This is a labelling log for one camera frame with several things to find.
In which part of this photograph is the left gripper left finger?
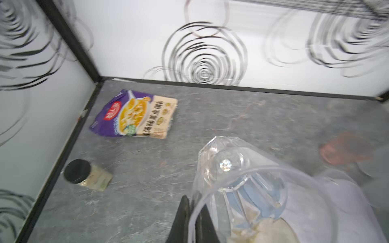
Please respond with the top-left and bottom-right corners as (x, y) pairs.
(166, 195), (190, 243)

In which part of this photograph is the clear glass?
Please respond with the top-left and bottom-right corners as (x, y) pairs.
(187, 137), (338, 243)

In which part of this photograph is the small dark-capped spice jar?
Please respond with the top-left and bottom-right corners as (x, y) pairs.
(63, 159), (113, 191)

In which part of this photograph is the lilac plastic tray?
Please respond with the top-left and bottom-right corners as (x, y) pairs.
(282, 169), (387, 243)

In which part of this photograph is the blue frosted cup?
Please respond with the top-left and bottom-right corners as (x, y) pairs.
(221, 172), (288, 229)

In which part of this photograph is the purple yellow food packet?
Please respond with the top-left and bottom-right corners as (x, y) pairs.
(90, 90), (178, 139)

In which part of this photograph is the pink transparent cup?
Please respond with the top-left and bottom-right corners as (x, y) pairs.
(319, 132), (373, 166)

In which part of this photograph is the yellow transparent cup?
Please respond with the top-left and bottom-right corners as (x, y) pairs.
(228, 218), (299, 243)

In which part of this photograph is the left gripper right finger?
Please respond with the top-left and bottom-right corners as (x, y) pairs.
(196, 205), (220, 243)

